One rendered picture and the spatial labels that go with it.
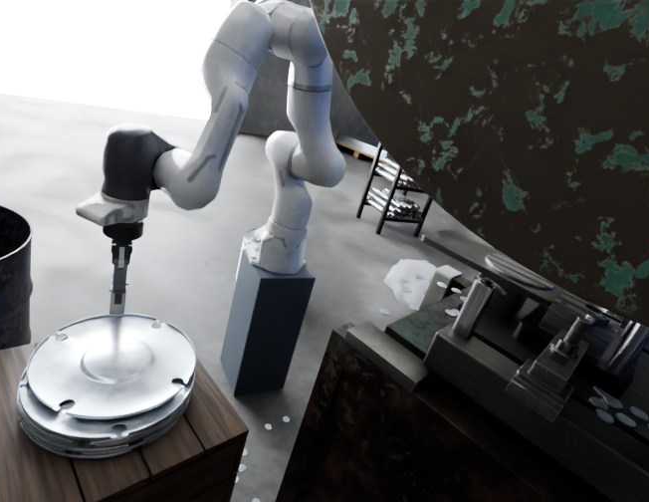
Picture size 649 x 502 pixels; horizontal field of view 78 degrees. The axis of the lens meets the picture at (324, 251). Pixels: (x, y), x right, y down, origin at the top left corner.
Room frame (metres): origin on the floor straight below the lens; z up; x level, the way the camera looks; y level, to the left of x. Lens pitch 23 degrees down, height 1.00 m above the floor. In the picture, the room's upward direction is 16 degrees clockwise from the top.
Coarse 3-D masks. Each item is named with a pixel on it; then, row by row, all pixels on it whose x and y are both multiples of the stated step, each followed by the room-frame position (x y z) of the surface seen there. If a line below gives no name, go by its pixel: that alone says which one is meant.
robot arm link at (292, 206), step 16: (272, 144) 1.11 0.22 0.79; (288, 144) 1.08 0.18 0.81; (272, 160) 1.10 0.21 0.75; (288, 160) 1.07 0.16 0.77; (288, 176) 1.08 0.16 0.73; (288, 192) 1.07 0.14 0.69; (304, 192) 1.10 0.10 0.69; (288, 208) 1.05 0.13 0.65; (304, 208) 1.07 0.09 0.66; (288, 224) 1.06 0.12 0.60; (304, 224) 1.08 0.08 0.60
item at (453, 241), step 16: (432, 240) 0.72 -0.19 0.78; (448, 240) 0.75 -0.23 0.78; (464, 240) 0.78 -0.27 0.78; (464, 256) 0.68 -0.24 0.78; (480, 256) 0.71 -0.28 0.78; (496, 256) 0.72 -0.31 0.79; (480, 272) 0.68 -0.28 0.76; (496, 272) 0.65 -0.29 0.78; (512, 272) 0.66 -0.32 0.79; (528, 272) 0.69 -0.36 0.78; (512, 288) 0.62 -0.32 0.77; (528, 288) 0.62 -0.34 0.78; (544, 288) 0.63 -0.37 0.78; (560, 288) 0.67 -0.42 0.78; (496, 304) 0.65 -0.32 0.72; (512, 304) 0.64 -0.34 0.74; (544, 304) 0.59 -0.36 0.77
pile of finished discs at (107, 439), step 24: (24, 384) 0.49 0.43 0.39; (192, 384) 0.59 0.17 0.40; (24, 408) 0.44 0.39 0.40; (48, 408) 0.46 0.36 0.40; (168, 408) 0.53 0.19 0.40; (48, 432) 0.43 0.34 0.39; (72, 432) 0.43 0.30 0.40; (96, 432) 0.44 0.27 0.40; (120, 432) 0.46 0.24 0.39; (144, 432) 0.47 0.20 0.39; (72, 456) 0.42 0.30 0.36; (96, 456) 0.43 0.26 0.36
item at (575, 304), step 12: (564, 300) 0.61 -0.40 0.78; (576, 300) 0.63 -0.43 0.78; (552, 312) 0.58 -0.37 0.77; (564, 312) 0.57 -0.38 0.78; (576, 312) 0.58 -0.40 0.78; (588, 312) 0.59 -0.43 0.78; (600, 312) 0.62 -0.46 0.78; (540, 324) 0.58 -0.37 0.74; (552, 324) 0.57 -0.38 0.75; (564, 324) 0.57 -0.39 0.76; (612, 324) 0.57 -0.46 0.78; (588, 336) 0.54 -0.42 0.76; (600, 336) 0.54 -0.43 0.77; (612, 336) 0.53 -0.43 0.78; (588, 348) 0.54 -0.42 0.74; (600, 348) 0.53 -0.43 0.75
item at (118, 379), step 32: (96, 320) 0.68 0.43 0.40; (128, 320) 0.71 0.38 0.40; (64, 352) 0.58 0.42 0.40; (96, 352) 0.59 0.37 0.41; (128, 352) 0.62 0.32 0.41; (160, 352) 0.65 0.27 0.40; (192, 352) 0.67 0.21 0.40; (32, 384) 0.49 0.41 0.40; (64, 384) 0.50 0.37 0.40; (96, 384) 0.52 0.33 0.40; (128, 384) 0.54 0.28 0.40; (160, 384) 0.57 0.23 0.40; (96, 416) 0.46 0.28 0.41
